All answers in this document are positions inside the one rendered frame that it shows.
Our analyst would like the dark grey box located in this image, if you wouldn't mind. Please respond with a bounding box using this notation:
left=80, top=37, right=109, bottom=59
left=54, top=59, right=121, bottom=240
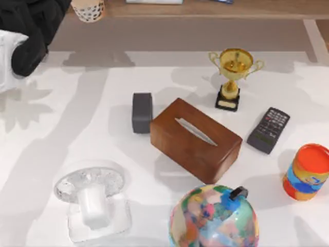
left=132, top=92, right=154, bottom=134

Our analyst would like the brown wooden tissue box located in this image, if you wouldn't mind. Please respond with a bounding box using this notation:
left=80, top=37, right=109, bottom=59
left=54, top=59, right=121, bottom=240
left=150, top=97, right=243, bottom=185

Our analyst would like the gold trophy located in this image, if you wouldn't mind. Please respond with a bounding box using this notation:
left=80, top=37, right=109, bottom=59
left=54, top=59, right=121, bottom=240
left=208, top=48, right=265, bottom=112

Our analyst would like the white mushroom-shaped lamp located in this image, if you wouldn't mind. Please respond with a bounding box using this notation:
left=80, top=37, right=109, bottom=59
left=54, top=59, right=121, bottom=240
left=53, top=159, right=133, bottom=244

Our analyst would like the black calculator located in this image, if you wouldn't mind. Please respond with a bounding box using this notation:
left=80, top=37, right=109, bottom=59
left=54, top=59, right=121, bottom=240
left=246, top=107, right=291, bottom=155

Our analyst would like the wooden shelf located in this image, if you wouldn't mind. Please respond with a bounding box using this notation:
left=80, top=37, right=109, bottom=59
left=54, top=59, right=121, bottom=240
left=48, top=0, right=329, bottom=54

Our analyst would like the colourful globe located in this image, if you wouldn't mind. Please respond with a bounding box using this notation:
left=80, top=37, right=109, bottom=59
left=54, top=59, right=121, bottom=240
left=169, top=184, right=260, bottom=247

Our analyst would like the beige patterned cup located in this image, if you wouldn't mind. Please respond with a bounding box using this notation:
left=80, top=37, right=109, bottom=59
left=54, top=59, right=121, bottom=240
left=70, top=0, right=105, bottom=24

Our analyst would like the orange and blue can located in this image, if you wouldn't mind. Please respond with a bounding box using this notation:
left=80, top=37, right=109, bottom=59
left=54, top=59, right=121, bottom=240
left=283, top=143, right=329, bottom=202

